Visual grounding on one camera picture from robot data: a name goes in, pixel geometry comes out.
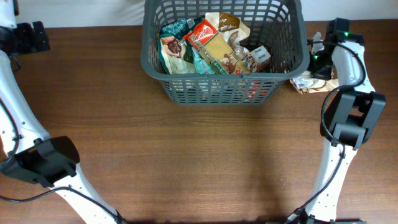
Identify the Pantree white rice bag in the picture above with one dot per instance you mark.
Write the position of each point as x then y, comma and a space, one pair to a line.
305, 84

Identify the mint green wipes packet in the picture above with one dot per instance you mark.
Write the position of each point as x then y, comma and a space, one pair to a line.
201, 66

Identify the Pantree mushroom bag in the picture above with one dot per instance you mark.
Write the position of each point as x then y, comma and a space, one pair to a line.
232, 29

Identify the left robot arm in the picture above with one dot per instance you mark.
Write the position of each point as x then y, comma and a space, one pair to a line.
32, 155

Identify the grey plastic lattice basket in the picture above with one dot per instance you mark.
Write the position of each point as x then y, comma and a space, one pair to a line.
276, 25

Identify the San Remo spaghetti packet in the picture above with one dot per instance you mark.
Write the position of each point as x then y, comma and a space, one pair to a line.
214, 50

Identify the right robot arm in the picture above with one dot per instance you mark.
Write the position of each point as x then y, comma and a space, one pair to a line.
349, 115

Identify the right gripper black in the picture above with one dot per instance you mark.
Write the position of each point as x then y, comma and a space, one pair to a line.
321, 66

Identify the multicolour tissue pocket pack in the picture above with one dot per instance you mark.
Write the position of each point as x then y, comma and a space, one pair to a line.
258, 59

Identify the green coffee snack bag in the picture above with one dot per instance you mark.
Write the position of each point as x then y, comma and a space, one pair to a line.
175, 53

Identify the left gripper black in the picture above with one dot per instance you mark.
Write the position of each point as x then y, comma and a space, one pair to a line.
40, 35

